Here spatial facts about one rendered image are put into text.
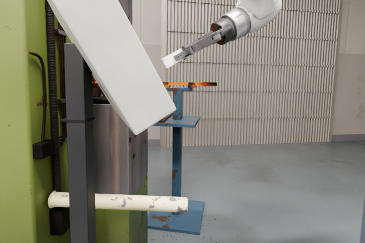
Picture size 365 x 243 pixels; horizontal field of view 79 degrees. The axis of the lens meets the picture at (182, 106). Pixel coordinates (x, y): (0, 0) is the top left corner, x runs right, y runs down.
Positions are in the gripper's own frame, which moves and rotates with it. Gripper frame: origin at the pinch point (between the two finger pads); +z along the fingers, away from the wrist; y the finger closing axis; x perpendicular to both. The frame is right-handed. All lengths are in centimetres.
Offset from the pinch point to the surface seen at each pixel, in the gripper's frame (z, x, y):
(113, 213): 44, -47, 33
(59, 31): 22.5, 23.6, 23.6
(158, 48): -87, 3, 275
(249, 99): -177, -137, 238
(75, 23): 20.2, 12.5, -26.9
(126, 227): 42, -55, 30
